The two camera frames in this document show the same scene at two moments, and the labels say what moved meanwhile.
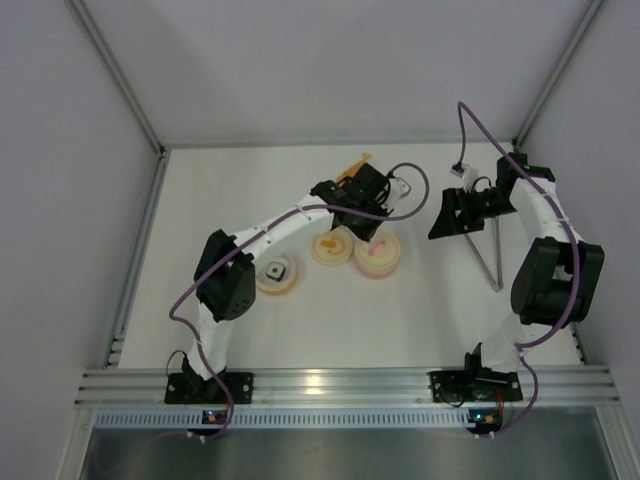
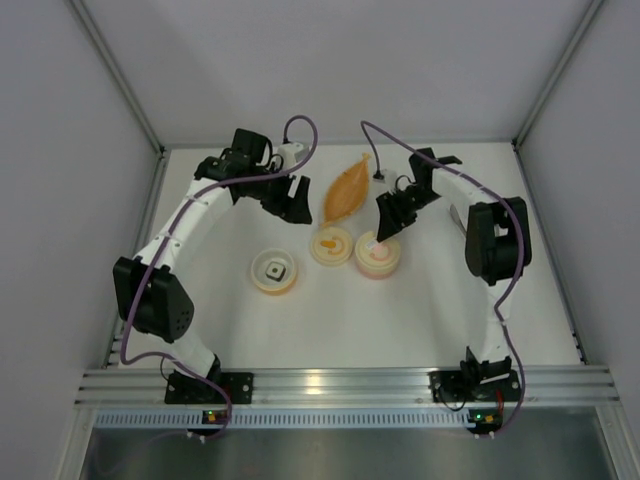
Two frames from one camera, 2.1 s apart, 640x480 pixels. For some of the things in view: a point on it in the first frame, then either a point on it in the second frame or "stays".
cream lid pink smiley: x=382 y=252 stays
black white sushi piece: x=275 y=271 stays
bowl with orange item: x=331 y=248 stays
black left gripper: x=364 y=181 -> x=279 y=196
